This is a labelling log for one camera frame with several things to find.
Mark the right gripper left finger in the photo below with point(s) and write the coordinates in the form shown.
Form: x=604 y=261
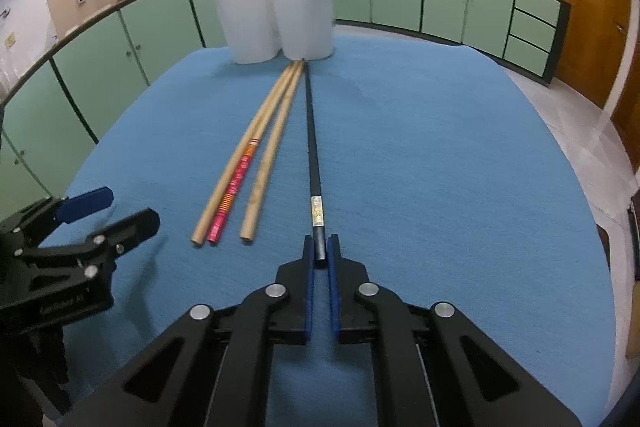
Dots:
x=210 y=367

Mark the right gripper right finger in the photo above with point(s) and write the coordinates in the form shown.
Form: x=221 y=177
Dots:
x=433 y=366

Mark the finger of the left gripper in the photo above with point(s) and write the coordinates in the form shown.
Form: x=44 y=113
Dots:
x=42 y=217
x=100 y=249

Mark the light bamboo chopstick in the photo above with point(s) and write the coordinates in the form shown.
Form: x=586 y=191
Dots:
x=201 y=228

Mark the orange red patterned chopstick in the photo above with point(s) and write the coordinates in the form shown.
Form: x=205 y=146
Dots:
x=235 y=182

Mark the plain bamboo chopstick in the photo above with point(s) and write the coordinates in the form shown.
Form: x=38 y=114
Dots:
x=257 y=195

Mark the black chopstick gold band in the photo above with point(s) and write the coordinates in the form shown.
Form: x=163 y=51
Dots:
x=316 y=204

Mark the green lower cabinets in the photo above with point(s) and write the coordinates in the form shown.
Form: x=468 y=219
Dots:
x=63 y=105

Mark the blue table mat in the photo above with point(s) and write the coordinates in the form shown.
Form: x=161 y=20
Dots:
x=437 y=174

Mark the white double utensil holder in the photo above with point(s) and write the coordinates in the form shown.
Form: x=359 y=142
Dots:
x=258 y=30

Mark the wooden door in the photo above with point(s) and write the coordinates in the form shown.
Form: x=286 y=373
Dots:
x=626 y=116
x=594 y=46

